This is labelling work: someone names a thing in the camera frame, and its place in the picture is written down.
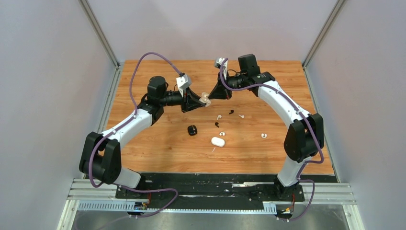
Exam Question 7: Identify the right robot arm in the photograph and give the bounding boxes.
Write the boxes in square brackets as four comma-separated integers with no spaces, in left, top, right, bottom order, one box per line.
[209,54,324,200]

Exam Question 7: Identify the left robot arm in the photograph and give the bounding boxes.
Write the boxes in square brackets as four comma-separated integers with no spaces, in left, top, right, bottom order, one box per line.
[79,74,210,198]

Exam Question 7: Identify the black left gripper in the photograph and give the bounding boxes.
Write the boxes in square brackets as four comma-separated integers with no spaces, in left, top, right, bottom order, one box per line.
[159,87,205,113]

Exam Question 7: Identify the black glossy charging case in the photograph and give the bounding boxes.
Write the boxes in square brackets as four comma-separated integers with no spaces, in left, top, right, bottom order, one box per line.
[187,125,198,136]

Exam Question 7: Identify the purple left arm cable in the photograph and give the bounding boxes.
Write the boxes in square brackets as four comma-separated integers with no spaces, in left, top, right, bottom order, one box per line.
[88,52,185,219]

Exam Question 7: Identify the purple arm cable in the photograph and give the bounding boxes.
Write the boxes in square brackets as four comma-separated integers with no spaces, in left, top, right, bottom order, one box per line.
[88,52,185,219]
[219,57,325,222]

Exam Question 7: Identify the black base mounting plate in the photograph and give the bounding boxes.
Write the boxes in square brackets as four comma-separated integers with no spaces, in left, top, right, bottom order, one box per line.
[85,171,338,211]

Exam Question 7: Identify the white oval charging case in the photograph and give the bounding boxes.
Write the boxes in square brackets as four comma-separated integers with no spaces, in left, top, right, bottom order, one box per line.
[211,137,226,148]

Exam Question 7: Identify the aluminium frame rail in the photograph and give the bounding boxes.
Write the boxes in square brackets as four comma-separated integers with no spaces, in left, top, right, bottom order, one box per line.
[58,179,364,230]

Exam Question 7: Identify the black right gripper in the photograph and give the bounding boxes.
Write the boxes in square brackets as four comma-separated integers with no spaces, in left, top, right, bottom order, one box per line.
[209,70,247,100]

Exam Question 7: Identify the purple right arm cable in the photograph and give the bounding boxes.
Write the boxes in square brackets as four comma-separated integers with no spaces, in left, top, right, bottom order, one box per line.
[219,57,325,222]

